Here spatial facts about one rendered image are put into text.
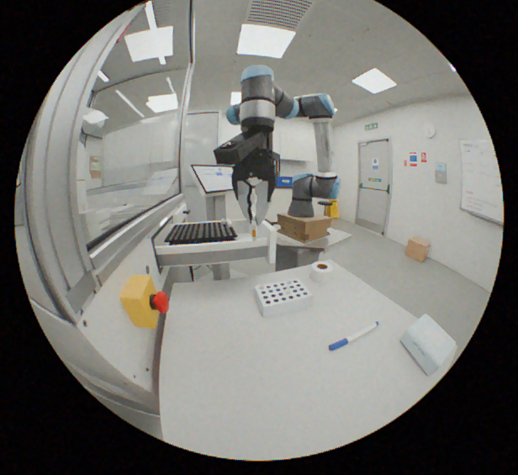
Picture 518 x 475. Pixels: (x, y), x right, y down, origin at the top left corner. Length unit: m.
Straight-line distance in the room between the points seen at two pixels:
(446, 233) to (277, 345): 3.11
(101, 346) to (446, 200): 3.38
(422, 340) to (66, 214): 0.57
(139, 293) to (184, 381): 0.17
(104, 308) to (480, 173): 3.37
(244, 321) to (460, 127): 3.46
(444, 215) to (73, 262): 3.38
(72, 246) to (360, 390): 0.44
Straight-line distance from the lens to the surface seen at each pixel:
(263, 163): 0.31
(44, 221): 0.20
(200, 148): 2.26
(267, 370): 0.33
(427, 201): 3.34
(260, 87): 0.37
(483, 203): 3.13
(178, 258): 0.47
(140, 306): 0.28
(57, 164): 0.21
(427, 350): 0.41
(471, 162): 3.19
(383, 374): 0.38
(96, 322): 0.24
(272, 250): 0.47
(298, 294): 0.42
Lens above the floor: 1.06
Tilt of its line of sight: 13 degrees down
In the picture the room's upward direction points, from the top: straight up
